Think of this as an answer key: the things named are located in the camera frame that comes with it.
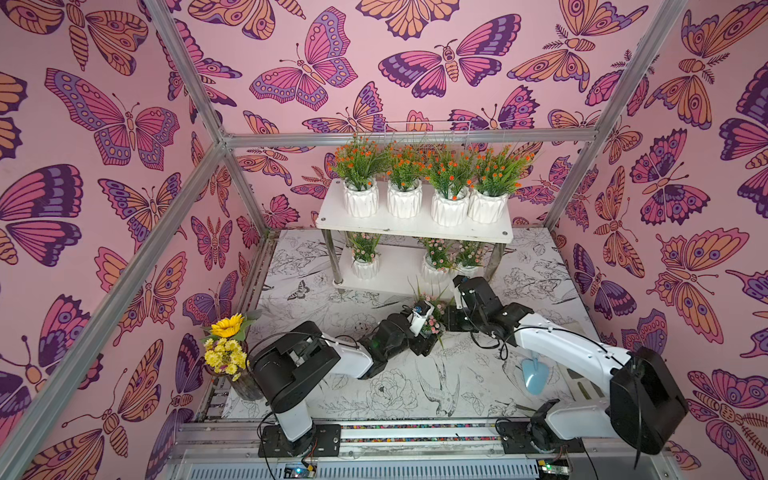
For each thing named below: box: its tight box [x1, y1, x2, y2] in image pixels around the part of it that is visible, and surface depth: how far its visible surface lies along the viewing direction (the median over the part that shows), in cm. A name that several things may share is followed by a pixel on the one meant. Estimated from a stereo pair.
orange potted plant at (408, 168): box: [386, 142, 431, 219], surface depth 73 cm
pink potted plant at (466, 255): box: [452, 241, 483, 272], surface depth 87 cm
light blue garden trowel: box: [522, 354, 550, 396], surface depth 84 cm
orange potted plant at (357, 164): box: [327, 135, 386, 218], surface depth 74 cm
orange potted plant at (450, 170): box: [424, 144, 475, 227], surface depth 71 cm
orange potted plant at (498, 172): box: [468, 144, 535, 224], surface depth 72 cm
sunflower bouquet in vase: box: [202, 309, 264, 401], surface depth 67 cm
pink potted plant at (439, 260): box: [418, 237, 456, 285], surface depth 89 cm
